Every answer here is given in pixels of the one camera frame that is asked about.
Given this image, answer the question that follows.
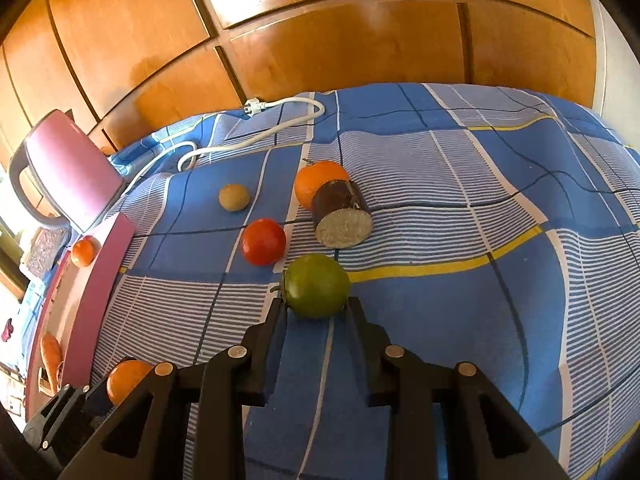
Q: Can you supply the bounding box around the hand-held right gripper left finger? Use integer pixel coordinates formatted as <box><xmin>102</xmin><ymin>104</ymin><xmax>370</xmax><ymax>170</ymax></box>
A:
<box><xmin>60</xmin><ymin>299</ymin><xmax>288</xmax><ymax>480</ymax></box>

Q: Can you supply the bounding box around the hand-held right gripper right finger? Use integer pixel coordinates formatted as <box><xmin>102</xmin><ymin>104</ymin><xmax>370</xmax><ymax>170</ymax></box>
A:
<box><xmin>347</xmin><ymin>296</ymin><xmax>571</xmax><ymax>480</ymax></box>

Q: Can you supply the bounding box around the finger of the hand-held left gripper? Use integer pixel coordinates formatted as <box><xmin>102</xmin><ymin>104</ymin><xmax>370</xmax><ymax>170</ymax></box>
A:
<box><xmin>22</xmin><ymin>379</ymin><xmax>113</xmax><ymax>467</ymax></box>

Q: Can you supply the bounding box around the carrot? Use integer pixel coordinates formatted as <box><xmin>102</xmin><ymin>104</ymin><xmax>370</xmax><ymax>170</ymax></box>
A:
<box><xmin>41</xmin><ymin>334</ymin><xmax>64</xmax><ymax>394</ymax></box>

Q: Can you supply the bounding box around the green tomato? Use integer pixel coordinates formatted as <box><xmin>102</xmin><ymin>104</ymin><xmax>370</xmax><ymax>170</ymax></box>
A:
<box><xmin>272</xmin><ymin>254</ymin><xmax>352</xmax><ymax>319</ymax></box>

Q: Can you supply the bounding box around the red tomato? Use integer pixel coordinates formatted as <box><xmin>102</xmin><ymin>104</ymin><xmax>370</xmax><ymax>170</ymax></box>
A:
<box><xmin>242</xmin><ymin>218</ymin><xmax>287</xmax><ymax>266</ymax></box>

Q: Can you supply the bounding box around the pink shallow cardboard box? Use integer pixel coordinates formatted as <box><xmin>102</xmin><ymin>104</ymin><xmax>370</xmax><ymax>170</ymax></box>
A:
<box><xmin>25</xmin><ymin>212</ymin><xmax>136</xmax><ymax>411</ymax></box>

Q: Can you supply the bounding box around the dark cut eggplant chunk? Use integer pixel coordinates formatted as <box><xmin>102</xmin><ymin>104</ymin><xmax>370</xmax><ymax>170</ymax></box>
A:
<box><xmin>312</xmin><ymin>179</ymin><xmax>374</xmax><ymax>249</ymax></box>

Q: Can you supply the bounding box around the orange with stem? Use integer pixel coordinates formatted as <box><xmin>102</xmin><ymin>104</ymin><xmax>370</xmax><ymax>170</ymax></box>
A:
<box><xmin>294</xmin><ymin>160</ymin><xmax>350</xmax><ymax>210</ymax></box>

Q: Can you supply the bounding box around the silver tissue box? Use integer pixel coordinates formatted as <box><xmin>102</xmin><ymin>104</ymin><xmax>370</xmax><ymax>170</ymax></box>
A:
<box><xmin>24</xmin><ymin>227</ymin><xmax>71</xmax><ymax>278</ymax></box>

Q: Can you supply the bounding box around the pink electric kettle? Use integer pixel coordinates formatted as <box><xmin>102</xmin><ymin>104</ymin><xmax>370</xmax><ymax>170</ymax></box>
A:
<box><xmin>9</xmin><ymin>110</ymin><xmax>126</xmax><ymax>233</ymax></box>

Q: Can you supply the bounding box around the wooden wardrobe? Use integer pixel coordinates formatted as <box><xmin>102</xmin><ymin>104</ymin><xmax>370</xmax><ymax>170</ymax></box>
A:
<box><xmin>0</xmin><ymin>0</ymin><xmax>598</xmax><ymax>171</ymax></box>

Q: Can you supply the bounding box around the white power cable with plug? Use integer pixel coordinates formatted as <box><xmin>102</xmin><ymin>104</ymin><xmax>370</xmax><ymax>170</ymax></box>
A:
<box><xmin>120</xmin><ymin>97</ymin><xmax>326</xmax><ymax>196</ymax></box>

